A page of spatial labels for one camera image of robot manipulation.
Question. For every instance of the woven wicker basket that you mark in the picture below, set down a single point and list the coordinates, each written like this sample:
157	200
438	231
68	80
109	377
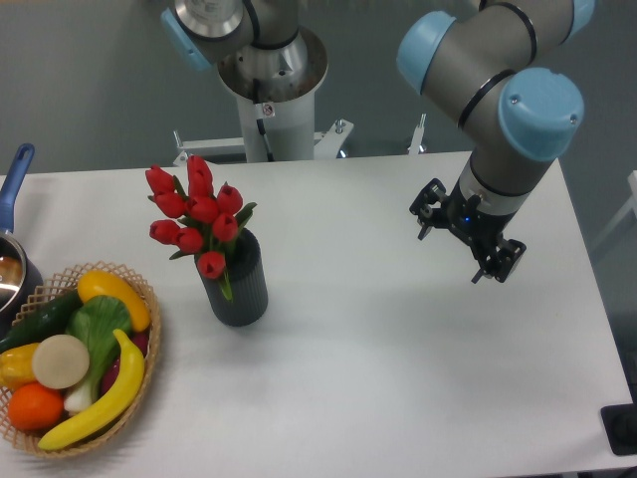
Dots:
59	284

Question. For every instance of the orange fruit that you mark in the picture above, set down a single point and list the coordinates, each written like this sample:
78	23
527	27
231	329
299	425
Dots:
34	407

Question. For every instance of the purple eggplant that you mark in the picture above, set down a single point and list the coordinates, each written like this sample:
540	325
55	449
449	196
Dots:
141	340

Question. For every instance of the beige round disc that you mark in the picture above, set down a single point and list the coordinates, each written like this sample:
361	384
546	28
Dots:
60	361

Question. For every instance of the green cucumber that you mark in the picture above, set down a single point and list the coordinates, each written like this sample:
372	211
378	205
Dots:
50	319

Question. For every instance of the white frame at right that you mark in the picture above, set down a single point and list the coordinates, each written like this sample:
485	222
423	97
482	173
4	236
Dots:
620	222

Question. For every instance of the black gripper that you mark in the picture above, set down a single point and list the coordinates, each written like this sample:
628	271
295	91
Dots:
434	209

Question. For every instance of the yellow bell pepper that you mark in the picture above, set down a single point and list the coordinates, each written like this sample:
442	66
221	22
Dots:
16	366

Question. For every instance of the blue handled saucepan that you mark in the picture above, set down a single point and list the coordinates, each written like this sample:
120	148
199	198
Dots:
19	276

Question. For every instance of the dark grey ribbed vase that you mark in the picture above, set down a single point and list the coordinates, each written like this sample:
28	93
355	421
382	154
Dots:
240	296

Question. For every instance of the black device at edge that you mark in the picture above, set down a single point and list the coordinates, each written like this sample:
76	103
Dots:
619	422

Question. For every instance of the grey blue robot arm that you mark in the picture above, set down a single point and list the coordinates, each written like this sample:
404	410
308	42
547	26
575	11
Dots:
479	72

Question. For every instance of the green bok choy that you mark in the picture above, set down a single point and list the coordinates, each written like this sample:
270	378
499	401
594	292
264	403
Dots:
93	324

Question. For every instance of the red tulip bouquet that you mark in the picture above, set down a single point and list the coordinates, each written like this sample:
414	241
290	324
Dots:
200	220

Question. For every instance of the yellow banana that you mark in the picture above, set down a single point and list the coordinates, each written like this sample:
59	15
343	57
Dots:
106	409

